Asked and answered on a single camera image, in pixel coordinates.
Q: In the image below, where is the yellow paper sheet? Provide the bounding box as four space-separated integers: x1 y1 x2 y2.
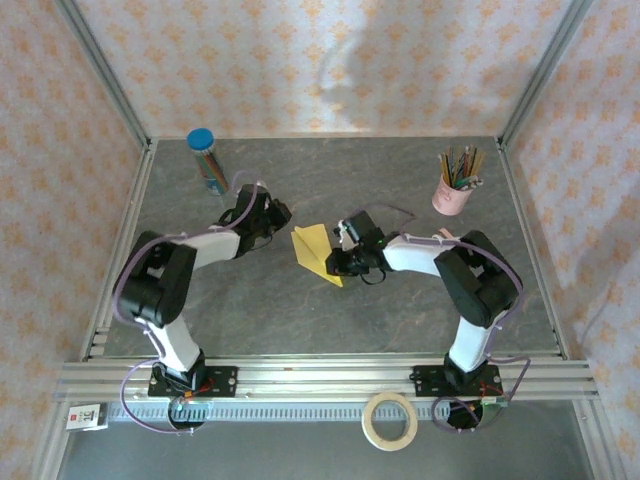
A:
290 223 346 289

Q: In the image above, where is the clear pencil tube blue lid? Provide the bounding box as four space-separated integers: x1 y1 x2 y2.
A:
186 128 231 197

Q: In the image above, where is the pink pencil cup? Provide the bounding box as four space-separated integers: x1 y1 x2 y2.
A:
431 172 474 217

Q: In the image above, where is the masking tape roll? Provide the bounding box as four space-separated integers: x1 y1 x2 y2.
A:
361 392 419 452

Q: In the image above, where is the white label card red mark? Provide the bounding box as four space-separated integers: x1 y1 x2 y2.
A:
65 403 110 432

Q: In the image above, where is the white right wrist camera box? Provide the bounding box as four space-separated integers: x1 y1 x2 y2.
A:
333 222 355 250

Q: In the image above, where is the long aluminium mounting rail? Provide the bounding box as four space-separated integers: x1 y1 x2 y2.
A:
52 355 600 404

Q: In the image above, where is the aluminium table side rail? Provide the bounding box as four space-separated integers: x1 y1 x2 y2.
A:
79 142 159 361
494 139 571 361

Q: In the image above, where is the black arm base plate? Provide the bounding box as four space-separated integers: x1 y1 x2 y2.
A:
148 365 239 399
410 364 503 399

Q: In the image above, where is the grey slotted cable duct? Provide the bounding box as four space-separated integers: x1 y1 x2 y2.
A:
107 402 484 424

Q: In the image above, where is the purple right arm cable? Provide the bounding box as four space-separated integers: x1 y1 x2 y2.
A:
357 202 532 435

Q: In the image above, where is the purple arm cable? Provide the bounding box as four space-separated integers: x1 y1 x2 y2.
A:
112 168 269 435
357 202 532 435

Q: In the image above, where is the aluminium frame post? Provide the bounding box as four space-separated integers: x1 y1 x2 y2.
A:
496 0 599 149
52 0 154 151

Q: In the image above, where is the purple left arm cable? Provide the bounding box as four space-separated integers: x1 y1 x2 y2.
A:
112 168 269 435

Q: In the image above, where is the aluminium frame bar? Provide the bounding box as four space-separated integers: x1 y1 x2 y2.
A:
572 399 629 480
29 402 76 480

